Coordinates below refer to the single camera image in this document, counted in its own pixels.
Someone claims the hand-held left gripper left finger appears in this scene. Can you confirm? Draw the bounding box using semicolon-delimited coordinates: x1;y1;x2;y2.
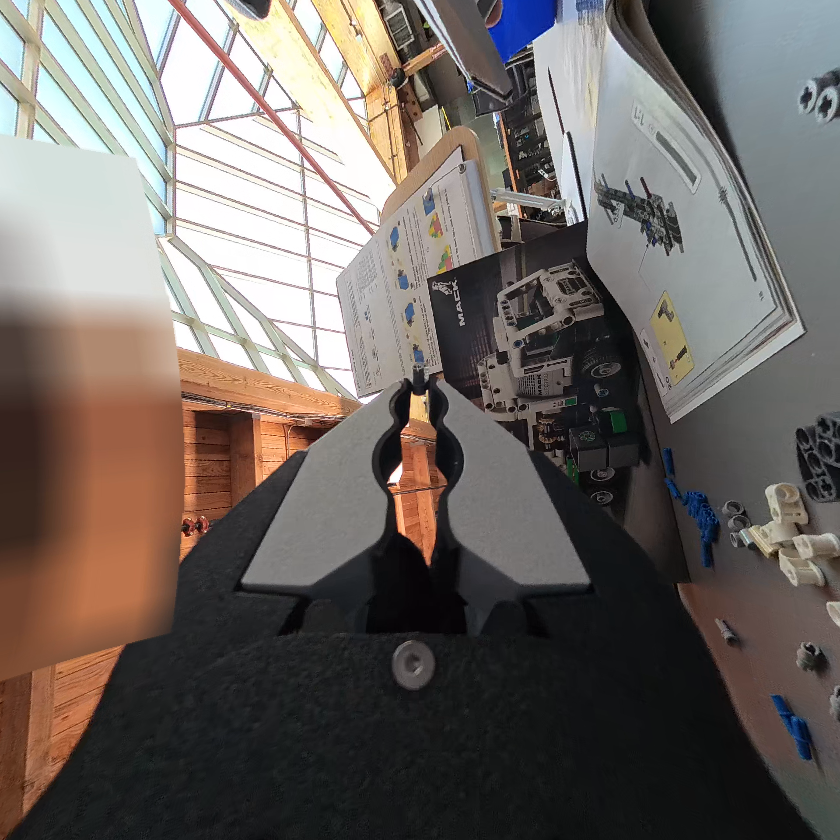
241;381;413;601

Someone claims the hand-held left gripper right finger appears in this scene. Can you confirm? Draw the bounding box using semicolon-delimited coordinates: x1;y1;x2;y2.
427;378;593;610

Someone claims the lego truck set box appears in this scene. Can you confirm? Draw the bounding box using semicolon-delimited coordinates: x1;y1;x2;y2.
427;220;691;585

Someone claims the pile of blue lego pins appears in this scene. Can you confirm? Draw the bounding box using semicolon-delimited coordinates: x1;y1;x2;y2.
661;448;721;569

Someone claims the group of pale lego connectors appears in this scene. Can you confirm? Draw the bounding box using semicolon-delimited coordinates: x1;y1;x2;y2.
722;482;840;588

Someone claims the dark grey lego beam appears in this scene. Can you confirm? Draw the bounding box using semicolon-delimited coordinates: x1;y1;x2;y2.
795;412;840;504

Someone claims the open lego instruction booklet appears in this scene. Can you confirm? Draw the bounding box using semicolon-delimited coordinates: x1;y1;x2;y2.
586;0;807;424

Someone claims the black lego connector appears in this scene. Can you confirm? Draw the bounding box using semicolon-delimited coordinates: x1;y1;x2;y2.
797;74;840;126

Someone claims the white printed instruction board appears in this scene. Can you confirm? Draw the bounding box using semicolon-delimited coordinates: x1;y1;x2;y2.
336;128;504;400

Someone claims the red ceiling pipe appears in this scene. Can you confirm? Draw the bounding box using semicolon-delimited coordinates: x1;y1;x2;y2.
167;0;383;236

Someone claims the grey slanted panel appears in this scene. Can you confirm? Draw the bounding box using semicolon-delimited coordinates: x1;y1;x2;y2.
412;0;514;101

